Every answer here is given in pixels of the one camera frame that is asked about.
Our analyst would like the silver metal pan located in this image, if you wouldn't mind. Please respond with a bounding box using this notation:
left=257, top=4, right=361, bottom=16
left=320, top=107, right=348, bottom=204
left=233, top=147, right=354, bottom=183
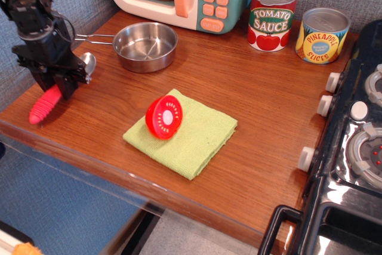
left=73, top=21, right=179, bottom=73

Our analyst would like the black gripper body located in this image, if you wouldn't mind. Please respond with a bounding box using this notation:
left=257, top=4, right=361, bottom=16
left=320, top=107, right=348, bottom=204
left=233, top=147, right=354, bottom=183
left=12, top=17, right=87, bottom=83

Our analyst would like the black toy stove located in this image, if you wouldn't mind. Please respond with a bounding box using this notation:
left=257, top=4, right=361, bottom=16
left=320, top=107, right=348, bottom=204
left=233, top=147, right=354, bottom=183
left=258, top=20, right=381, bottom=254

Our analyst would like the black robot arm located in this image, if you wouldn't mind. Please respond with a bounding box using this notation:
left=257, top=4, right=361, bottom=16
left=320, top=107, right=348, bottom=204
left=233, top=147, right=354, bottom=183
left=1, top=0, right=96, bottom=100

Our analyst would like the red handled metal spoon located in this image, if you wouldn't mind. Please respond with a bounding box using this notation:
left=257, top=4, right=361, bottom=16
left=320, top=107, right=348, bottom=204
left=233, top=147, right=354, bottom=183
left=29, top=52, right=96, bottom=124

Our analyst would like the tomato sauce can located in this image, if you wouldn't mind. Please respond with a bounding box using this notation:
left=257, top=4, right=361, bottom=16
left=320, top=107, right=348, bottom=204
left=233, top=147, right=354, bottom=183
left=248, top=0, right=297, bottom=52

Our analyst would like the orange fuzzy object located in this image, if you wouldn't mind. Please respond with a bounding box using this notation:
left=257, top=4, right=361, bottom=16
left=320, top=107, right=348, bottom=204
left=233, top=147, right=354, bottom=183
left=11, top=242, right=42, bottom=255

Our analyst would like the green folded cloth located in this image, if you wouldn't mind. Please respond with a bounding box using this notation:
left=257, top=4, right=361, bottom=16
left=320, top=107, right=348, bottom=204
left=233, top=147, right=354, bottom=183
left=123, top=89, right=238, bottom=180

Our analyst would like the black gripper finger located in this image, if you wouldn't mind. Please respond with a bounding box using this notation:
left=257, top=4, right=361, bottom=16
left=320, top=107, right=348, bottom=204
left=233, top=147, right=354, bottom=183
left=53, top=74, right=78, bottom=100
left=30, top=70, right=56, bottom=92

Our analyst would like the pineapple slices can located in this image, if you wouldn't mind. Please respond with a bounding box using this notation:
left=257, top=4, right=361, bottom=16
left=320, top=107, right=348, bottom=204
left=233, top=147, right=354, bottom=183
left=295, top=7, right=351, bottom=64

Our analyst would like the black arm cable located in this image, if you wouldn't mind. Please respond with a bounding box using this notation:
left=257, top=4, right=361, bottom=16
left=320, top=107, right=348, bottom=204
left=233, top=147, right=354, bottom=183
left=52, top=10, right=77, bottom=45

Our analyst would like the red toy tomato half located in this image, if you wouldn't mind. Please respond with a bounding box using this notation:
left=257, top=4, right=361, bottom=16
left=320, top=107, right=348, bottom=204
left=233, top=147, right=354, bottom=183
left=145, top=95, right=183, bottom=140

